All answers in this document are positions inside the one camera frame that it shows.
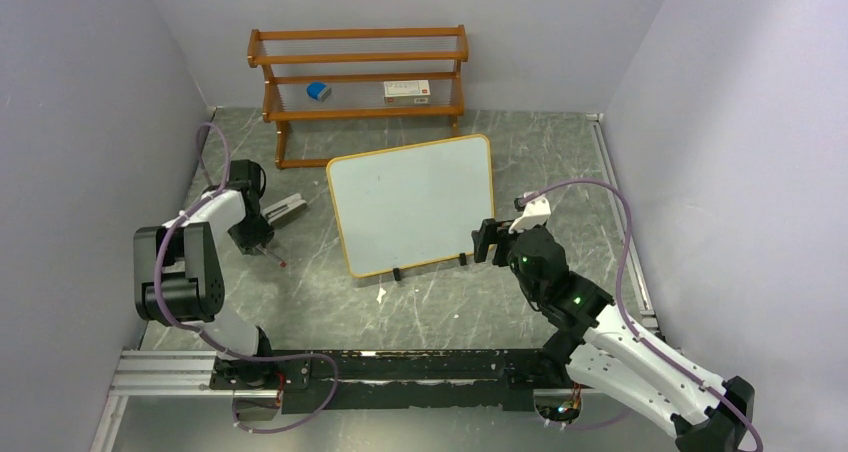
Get yellow framed whiteboard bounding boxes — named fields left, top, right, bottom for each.
left=326, top=134, right=495, bottom=278

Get white red-ended marker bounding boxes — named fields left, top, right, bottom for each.
left=257, top=246, right=286, bottom=267

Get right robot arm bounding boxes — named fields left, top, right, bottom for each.
left=471, top=219, right=755, bottom=451

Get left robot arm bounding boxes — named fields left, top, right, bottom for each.
left=133, top=159, right=277, bottom=388

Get blue whiteboard eraser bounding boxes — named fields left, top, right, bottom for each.
left=306, top=82, right=332, bottom=102

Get white red marker box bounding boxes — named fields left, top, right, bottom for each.
left=383, top=80, right=431, bottom=106

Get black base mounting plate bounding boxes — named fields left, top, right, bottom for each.
left=208, top=349, right=573, bottom=414

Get wooden two-tier rack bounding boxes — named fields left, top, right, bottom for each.
left=246, top=25, right=470, bottom=169

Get grey white stapler-like block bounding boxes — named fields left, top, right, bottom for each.
left=262, top=193, right=307, bottom=229

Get whiteboard wire stand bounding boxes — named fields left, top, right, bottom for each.
left=391, top=252, right=468, bottom=282

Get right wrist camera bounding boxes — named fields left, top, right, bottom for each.
left=509, top=194, right=551, bottom=234

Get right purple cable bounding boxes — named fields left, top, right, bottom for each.
left=516, top=178, right=764, bottom=452

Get aluminium rail frame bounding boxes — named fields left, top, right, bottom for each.
left=110, top=349, right=572, bottom=396

